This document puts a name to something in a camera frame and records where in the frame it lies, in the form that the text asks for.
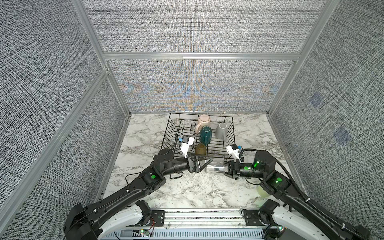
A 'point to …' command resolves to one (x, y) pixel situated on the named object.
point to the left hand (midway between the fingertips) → (208, 160)
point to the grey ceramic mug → (221, 131)
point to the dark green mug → (205, 135)
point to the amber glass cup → (200, 149)
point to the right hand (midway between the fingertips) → (216, 169)
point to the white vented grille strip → (188, 234)
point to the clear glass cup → (216, 167)
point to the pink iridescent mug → (203, 119)
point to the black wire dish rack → (181, 126)
